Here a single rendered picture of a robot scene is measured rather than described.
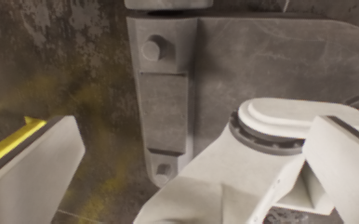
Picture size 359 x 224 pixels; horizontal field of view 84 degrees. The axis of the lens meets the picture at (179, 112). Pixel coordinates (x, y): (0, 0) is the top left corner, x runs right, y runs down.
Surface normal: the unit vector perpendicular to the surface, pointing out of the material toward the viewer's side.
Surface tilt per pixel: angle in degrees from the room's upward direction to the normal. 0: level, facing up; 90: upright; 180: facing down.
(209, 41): 0
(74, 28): 0
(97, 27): 0
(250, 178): 90
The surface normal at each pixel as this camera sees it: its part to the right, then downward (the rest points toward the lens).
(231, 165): -0.01, -0.85
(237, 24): -0.21, 0.51
